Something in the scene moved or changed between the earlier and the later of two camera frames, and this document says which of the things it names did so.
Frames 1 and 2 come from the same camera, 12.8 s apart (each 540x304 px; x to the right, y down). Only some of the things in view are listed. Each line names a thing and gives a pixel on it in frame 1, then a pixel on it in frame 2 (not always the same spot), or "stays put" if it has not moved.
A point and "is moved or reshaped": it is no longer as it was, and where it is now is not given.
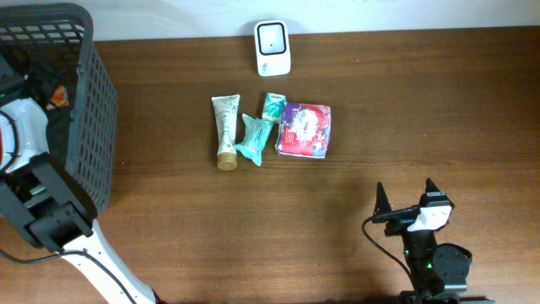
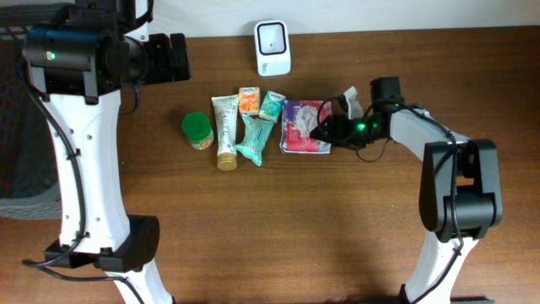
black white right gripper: [399, 214] -> [337, 127]
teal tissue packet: [272, 107] stays put
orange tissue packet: [60, 96] is moved or reshaped
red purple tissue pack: [305, 131] stays put
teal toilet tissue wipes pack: [256, 133] stays put
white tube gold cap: [225, 111] stays put
